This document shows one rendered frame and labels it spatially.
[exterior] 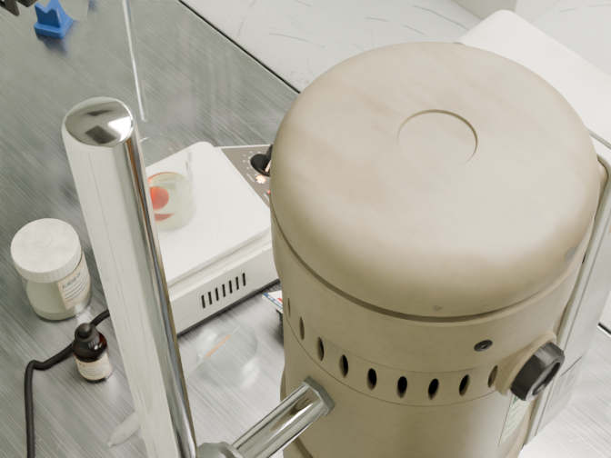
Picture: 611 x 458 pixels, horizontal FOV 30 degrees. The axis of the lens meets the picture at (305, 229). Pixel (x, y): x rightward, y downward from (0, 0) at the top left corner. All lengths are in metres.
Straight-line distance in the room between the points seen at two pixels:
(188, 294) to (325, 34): 0.41
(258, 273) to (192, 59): 0.32
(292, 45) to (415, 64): 0.89
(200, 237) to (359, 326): 0.65
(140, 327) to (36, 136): 0.93
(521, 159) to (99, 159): 0.16
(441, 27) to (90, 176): 1.07
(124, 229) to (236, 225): 0.75
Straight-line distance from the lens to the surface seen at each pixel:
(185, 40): 1.27
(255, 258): 1.00
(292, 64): 1.24
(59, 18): 1.29
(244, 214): 1.00
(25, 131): 1.21
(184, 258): 0.97
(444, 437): 0.41
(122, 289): 0.26
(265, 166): 1.06
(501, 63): 0.37
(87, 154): 0.23
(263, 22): 1.29
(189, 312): 1.01
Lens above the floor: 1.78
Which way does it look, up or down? 53 degrees down
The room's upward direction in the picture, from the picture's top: 1 degrees counter-clockwise
